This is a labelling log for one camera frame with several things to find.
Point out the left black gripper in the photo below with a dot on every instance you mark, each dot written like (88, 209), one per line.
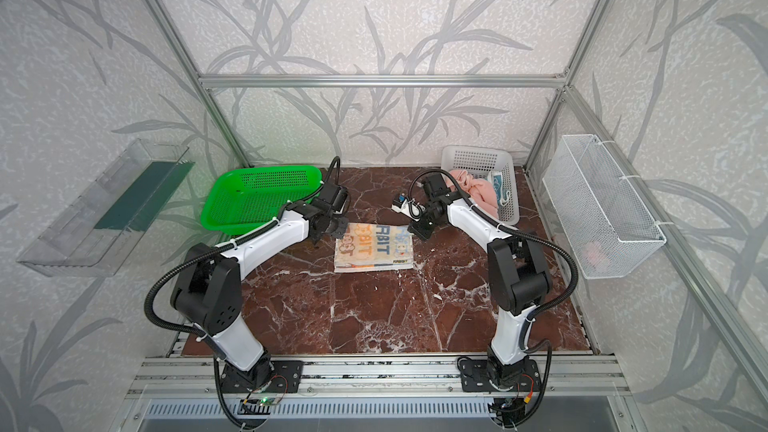
(330, 221)

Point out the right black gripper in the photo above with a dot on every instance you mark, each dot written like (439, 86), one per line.
(421, 220)

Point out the cream lettered towel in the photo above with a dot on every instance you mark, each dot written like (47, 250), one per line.
(374, 247)

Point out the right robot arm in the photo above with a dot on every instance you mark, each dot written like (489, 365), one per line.
(518, 273)

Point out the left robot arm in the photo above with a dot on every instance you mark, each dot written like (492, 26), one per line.
(208, 289)

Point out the pink towel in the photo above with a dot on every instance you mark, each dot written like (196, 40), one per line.
(480, 190)

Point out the white plastic basket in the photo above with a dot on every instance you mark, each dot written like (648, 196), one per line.
(479, 162)

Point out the teal patterned towel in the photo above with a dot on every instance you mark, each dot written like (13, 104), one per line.
(503, 193)

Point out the green plastic basket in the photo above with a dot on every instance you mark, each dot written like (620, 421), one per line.
(244, 199)

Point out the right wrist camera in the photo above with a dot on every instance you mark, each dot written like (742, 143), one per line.
(402, 204)

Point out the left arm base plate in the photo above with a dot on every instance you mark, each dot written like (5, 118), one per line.
(264, 377)

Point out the pink object in wire basket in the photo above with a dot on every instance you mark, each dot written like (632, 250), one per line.
(596, 256)

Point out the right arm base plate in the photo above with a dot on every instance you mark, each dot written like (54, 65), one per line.
(489, 375)

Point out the white wire mesh basket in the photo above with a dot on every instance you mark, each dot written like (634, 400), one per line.
(596, 201)

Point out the aluminium cage frame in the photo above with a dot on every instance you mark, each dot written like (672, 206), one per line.
(742, 344)

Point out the aluminium front rail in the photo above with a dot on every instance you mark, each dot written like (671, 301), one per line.
(362, 376)

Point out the clear acrylic wall shelf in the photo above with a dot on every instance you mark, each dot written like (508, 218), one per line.
(95, 235)

